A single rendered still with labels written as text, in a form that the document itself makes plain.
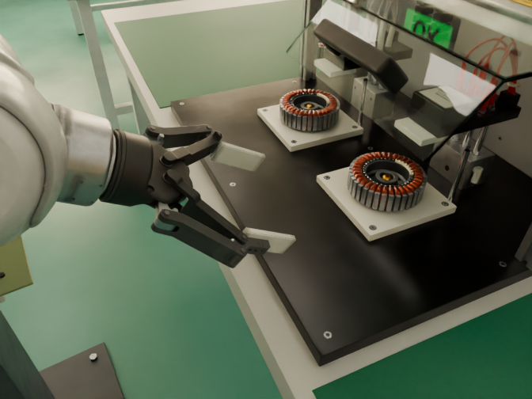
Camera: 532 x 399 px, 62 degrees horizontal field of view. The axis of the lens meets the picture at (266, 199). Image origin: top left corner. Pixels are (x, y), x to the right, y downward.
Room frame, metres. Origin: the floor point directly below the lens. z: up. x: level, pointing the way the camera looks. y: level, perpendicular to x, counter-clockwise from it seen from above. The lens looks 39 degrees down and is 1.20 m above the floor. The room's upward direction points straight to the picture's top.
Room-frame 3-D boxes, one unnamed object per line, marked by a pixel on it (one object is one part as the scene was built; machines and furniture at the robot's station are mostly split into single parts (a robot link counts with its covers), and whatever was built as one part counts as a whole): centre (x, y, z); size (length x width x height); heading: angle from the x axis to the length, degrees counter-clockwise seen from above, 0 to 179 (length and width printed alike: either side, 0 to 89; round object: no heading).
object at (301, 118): (0.75, -0.08, 0.80); 0.11 x 0.11 x 0.04
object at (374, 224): (0.53, -0.18, 0.78); 0.15 x 0.15 x 0.01; 24
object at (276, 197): (0.65, -0.14, 0.76); 0.64 x 0.47 x 0.02; 24
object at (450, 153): (0.59, -0.31, 0.80); 0.08 x 0.05 x 0.06; 24
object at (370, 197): (0.53, -0.18, 0.80); 0.11 x 0.11 x 0.04
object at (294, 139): (0.75, -0.08, 0.78); 0.15 x 0.15 x 0.01; 24
